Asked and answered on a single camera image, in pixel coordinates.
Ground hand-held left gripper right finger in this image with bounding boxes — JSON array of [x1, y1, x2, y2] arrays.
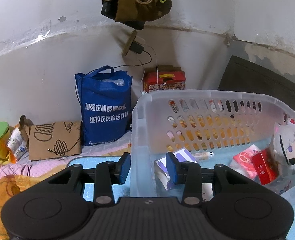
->
[[166, 152, 253, 205]]

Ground yellow blanket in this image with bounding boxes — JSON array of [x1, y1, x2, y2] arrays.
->
[[0, 174, 50, 240]]

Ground light blue mat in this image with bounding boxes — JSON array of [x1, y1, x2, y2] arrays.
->
[[67, 156, 133, 200]]

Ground red patterned gift box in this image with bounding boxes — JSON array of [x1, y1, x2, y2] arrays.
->
[[143, 65, 186, 95]]

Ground black charger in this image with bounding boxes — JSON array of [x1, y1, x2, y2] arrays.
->
[[130, 41, 145, 55]]

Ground brown cardboard bag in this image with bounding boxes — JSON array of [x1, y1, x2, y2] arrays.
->
[[19, 115, 82, 161]]

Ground purple white tissue packet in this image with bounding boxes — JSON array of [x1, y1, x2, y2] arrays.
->
[[154, 148, 199, 190]]

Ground dark wooden headboard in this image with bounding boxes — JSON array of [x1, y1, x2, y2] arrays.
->
[[217, 55, 295, 125]]

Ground wooden block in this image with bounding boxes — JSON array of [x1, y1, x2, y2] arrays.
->
[[122, 30, 138, 56]]

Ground blue tote bag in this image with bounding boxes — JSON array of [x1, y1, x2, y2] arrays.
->
[[74, 65, 133, 146]]

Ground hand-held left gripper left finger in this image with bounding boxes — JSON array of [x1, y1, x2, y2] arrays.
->
[[47, 152, 131, 205]]

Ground white plastic packet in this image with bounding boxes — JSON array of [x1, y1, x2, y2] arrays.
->
[[262, 177, 295, 196]]

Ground floral blanket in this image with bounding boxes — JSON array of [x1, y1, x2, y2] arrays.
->
[[0, 159, 33, 183]]

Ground pink textured blanket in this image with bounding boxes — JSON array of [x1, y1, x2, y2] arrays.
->
[[20, 140, 131, 178]]

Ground cream tube white cap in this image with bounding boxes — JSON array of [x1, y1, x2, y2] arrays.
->
[[192, 151, 214, 161]]

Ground white cable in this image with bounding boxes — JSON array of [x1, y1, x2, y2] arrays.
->
[[140, 44, 159, 95]]

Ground translucent white plastic basket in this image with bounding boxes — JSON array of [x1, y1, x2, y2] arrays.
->
[[130, 89, 295, 203]]

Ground white-haired plush doll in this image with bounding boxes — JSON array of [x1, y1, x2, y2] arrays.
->
[[273, 118, 295, 178]]

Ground brown hanging bag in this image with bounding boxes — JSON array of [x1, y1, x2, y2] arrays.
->
[[101, 0, 173, 29]]

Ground black hanging pouch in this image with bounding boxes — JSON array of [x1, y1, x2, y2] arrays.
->
[[101, 0, 119, 20]]

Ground pink tissue pack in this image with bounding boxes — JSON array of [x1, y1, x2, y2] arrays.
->
[[229, 144, 261, 179]]

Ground white snack packet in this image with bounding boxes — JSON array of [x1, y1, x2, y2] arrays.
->
[[7, 127, 28, 161]]

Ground red cigarette box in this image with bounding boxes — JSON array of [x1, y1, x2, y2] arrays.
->
[[251, 148, 279, 185]]

